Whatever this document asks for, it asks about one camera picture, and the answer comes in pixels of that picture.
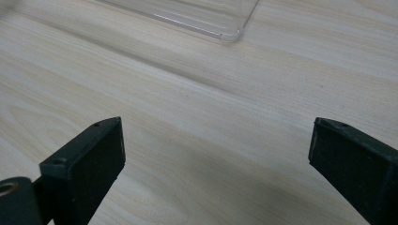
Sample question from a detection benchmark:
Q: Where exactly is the clear plastic tray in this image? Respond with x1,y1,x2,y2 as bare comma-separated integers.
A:
99,0,261,44

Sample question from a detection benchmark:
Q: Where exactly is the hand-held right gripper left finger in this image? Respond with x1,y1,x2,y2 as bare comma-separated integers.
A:
32,116,127,225

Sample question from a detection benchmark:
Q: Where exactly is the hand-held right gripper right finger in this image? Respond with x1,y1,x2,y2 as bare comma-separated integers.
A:
308,116,398,225

